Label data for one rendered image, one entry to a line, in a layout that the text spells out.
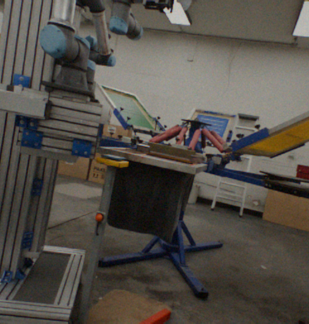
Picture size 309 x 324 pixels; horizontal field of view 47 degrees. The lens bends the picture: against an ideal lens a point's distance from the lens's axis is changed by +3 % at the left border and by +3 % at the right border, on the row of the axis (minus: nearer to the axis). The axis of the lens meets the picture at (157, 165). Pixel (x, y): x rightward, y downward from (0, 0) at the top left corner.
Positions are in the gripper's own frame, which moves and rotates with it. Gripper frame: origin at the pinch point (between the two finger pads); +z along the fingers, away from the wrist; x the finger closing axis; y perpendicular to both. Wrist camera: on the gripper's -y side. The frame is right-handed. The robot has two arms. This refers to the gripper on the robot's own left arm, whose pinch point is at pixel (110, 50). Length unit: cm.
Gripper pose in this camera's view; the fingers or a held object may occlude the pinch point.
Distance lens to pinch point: 286.1
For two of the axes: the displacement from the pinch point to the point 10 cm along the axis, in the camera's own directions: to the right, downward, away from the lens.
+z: 2.7, -0.7, 9.6
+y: -3.1, 9.4, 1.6
